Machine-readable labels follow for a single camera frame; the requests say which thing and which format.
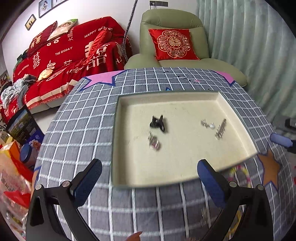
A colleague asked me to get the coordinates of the dark landscape box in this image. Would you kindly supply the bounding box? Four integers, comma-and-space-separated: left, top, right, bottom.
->
6, 105, 40, 145

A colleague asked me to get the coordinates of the orange red gift bag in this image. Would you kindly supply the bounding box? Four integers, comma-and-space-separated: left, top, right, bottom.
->
1, 141, 33, 208

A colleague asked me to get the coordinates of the yellow cord flower bracelet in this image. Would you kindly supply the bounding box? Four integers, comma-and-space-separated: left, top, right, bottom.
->
225, 206, 246, 240

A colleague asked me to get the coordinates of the green recliner armchair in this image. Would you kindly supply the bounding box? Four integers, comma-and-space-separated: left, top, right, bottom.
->
125, 9, 247, 87

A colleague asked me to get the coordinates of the grey tray cream lining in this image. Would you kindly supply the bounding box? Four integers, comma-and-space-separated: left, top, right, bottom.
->
111, 91, 258, 188

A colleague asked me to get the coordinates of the silver rhinestone hair clip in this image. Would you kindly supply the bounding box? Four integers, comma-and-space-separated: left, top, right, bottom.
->
215, 119, 226, 140

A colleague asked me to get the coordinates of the cream green pillow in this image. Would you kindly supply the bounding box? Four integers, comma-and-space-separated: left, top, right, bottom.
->
47, 19, 78, 41

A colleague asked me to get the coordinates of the small picture frame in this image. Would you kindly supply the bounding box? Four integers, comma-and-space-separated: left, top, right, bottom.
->
25, 14, 36, 31

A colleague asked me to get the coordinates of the picture frame pair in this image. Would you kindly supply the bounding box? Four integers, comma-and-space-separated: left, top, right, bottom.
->
38, 0, 67, 18

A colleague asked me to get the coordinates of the silver pink gem brooch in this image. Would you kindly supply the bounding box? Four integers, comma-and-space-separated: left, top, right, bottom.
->
147, 132, 161, 151

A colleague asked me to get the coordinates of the silver pearl earring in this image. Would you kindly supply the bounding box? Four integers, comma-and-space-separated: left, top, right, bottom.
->
201, 119, 215, 130

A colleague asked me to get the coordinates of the red gold embroidered cushion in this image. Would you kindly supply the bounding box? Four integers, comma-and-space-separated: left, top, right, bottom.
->
149, 29, 199, 61

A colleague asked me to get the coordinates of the pink yellow bead bracelet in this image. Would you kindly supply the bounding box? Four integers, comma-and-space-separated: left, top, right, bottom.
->
227, 163, 253, 188

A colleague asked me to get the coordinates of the black hair claw clip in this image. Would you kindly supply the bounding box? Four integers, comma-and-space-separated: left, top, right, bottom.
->
149, 115, 166, 133

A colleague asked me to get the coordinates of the person left hand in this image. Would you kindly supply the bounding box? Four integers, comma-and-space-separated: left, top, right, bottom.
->
125, 232, 142, 241

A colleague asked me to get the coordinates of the red wedding sofa cover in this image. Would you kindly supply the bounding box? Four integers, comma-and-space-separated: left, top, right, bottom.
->
13, 16, 126, 113

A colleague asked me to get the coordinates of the dark red pillow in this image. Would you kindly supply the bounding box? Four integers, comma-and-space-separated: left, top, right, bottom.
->
27, 21, 57, 57

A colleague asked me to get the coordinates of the teal curtain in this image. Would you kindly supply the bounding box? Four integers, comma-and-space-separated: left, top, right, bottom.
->
196, 1, 295, 120

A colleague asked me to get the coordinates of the grey clothes pile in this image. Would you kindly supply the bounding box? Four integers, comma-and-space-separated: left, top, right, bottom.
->
1, 74, 37, 109

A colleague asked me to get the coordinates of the pink star right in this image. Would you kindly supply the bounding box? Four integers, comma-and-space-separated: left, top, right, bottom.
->
215, 71, 235, 86

